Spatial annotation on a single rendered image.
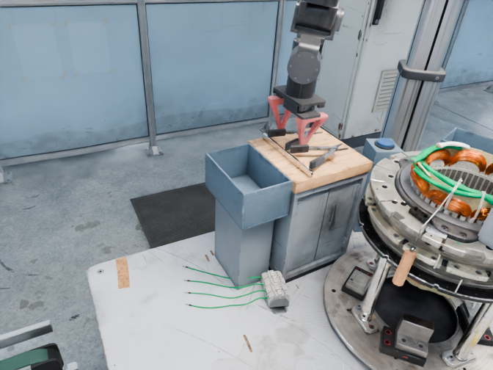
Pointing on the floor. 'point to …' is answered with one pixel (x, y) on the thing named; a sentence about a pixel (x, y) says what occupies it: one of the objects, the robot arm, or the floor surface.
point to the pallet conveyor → (44, 354)
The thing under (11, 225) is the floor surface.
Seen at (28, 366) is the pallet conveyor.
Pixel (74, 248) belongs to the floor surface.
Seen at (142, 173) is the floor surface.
